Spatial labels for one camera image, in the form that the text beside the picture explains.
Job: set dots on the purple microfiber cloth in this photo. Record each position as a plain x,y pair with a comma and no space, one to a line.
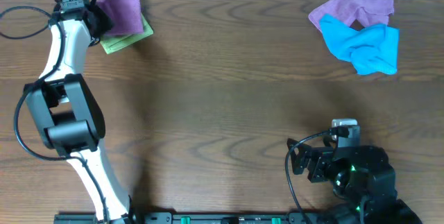
125,15

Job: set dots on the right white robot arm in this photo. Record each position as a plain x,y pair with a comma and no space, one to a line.
360,175

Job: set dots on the crumpled blue cloth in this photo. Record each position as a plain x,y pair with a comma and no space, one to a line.
373,49

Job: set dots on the purple cloth at back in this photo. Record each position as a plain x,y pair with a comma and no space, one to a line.
366,12

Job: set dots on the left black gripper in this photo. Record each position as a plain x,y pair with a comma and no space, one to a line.
98,23

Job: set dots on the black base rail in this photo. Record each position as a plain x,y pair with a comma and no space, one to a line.
169,218

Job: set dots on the folded green cloth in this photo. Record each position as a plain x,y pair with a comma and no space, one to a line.
112,44

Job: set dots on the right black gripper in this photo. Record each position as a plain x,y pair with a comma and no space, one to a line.
320,157

